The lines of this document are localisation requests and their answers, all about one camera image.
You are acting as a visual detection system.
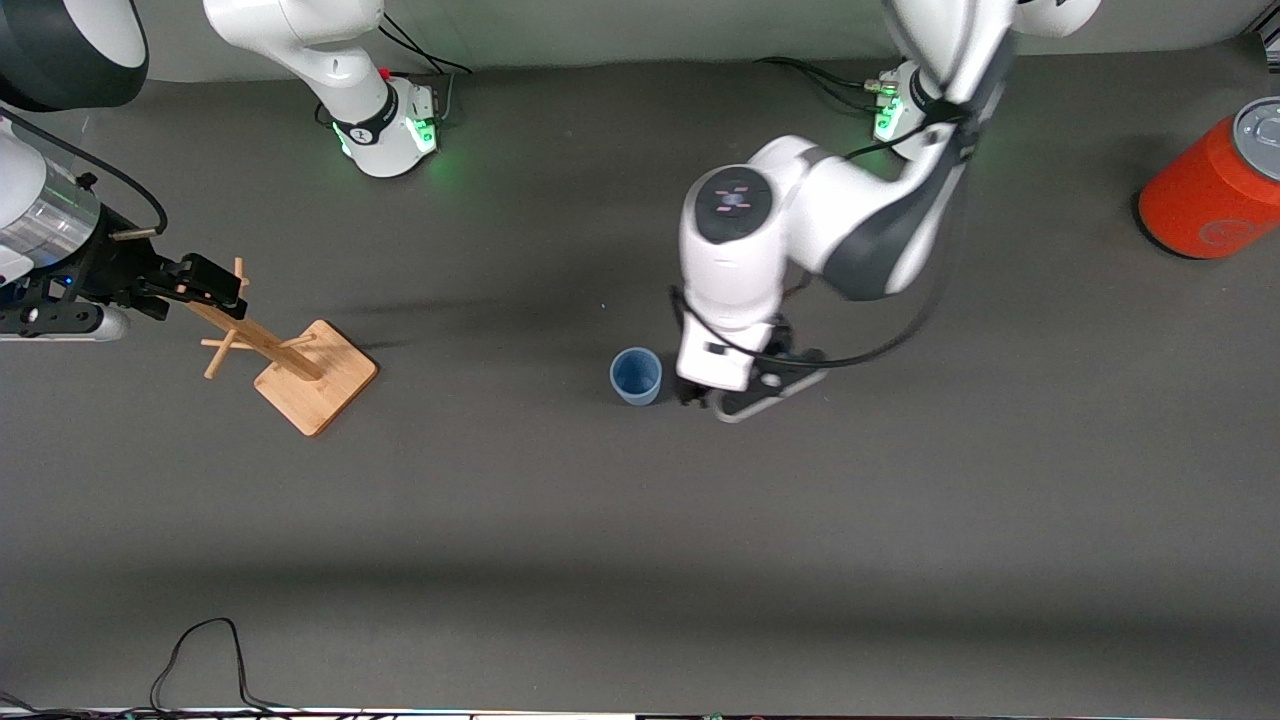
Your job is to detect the wooden mug tree rack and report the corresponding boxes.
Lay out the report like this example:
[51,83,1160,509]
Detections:
[107,257,379,437]

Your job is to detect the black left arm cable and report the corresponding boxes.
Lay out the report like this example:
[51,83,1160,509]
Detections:
[668,95,976,371]

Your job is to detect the black left base cables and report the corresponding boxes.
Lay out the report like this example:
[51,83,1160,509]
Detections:
[755,55,901,111]

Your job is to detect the black looped cable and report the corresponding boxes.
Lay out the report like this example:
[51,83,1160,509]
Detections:
[150,618,301,716]

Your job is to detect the orange can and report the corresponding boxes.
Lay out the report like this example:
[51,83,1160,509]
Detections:
[1138,97,1280,261]

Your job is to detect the light blue cup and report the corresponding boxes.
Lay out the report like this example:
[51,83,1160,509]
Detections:
[610,347,663,407]

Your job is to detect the black right base cables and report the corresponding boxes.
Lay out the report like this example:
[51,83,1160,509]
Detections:
[373,15,471,126]

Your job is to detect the black base cables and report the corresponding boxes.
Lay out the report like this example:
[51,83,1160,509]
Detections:
[755,55,901,111]
[373,15,471,126]

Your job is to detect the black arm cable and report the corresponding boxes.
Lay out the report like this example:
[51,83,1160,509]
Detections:
[0,105,169,236]
[668,95,976,371]

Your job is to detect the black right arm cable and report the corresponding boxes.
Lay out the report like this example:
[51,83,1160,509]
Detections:
[0,105,169,236]

